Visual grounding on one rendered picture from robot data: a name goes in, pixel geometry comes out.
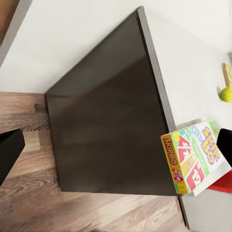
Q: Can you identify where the tennis ball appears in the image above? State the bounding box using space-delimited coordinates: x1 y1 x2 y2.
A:
220 87 232 102

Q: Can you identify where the board game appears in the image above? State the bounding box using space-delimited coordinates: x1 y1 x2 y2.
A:
161 119 224 194

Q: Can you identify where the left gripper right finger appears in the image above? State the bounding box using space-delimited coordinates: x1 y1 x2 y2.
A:
217 128 232 167

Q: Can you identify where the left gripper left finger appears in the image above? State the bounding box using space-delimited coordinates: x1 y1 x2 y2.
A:
0 129 25 187

